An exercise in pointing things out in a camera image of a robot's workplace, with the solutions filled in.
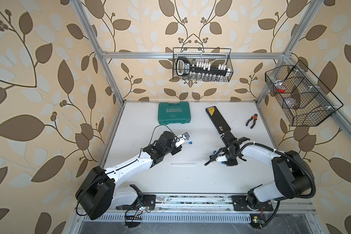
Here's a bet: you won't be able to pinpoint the orange black pliers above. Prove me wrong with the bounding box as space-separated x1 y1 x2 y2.
246 114 258 129

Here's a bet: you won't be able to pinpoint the black socket holder rail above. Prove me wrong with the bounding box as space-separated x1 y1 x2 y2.
173 57 234 78

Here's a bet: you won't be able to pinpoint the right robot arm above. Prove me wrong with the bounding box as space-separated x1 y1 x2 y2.
214 132 316 211

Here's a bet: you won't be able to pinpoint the black wire basket wall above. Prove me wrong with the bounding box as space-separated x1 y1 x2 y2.
265 60 343 127
173 47 234 82

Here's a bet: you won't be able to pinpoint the black wire basket back wall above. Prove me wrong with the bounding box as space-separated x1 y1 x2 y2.
173 47 234 82

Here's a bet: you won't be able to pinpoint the black corrugated cable conduit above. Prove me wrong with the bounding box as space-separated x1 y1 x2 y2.
204 142 316 199

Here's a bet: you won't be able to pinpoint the aluminium frame post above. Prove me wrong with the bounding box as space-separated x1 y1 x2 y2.
71 1 124 106

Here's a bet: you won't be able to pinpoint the black wire basket right wall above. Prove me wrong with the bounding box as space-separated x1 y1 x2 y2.
265 60 343 127

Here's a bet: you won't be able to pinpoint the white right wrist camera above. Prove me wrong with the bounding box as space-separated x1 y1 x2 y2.
215 156 228 162

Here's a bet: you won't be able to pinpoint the green plastic tool case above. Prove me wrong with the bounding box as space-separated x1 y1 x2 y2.
158 101 191 125

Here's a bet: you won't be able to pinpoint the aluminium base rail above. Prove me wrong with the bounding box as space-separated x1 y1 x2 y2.
73 192 316 224

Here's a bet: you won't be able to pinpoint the black tool case yellow label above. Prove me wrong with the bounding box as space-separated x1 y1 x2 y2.
205 106 231 135

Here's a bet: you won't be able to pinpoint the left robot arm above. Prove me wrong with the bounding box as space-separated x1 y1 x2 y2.
75 131 190 220

